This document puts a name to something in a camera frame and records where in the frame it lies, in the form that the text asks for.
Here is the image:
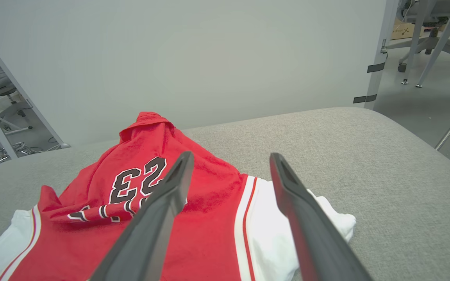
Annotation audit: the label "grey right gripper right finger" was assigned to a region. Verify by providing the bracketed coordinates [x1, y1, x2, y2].
[269, 152, 372, 281]

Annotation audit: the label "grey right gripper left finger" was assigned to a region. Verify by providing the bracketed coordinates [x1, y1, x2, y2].
[90, 151, 195, 281]

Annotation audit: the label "red and white jersey shirt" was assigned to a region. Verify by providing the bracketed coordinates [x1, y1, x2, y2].
[0, 112, 357, 281]

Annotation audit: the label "white partition board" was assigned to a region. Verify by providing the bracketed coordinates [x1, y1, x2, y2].
[0, 0, 399, 149]

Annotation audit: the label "brown cardboard box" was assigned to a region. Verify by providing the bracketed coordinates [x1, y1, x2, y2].
[390, 21, 450, 40]

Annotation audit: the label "white angled table legs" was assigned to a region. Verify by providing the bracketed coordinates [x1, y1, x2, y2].
[401, 0, 450, 88]

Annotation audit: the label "loose floor cables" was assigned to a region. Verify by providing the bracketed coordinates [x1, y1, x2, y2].
[26, 144, 62, 153]

